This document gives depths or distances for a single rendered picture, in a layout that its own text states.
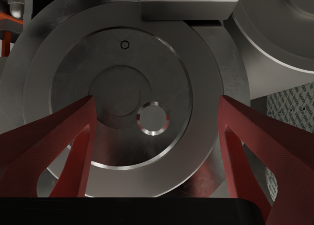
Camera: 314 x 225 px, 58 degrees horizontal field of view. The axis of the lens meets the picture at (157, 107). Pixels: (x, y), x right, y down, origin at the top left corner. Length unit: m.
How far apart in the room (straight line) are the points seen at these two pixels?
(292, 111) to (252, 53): 0.18
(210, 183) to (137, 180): 0.04
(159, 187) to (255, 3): 0.13
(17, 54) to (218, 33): 0.12
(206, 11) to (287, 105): 0.24
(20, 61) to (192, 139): 0.11
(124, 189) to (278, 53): 0.12
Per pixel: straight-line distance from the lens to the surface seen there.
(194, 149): 0.16
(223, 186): 0.52
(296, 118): 0.36
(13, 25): 3.20
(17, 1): 0.57
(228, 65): 0.17
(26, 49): 0.19
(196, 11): 0.16
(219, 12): 0.16
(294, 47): 0.20
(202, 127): 0.16
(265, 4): 0.20
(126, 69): 0.15
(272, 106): 0.42
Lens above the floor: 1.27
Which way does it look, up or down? 4 degrees down
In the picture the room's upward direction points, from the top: 180 degrees clockwise
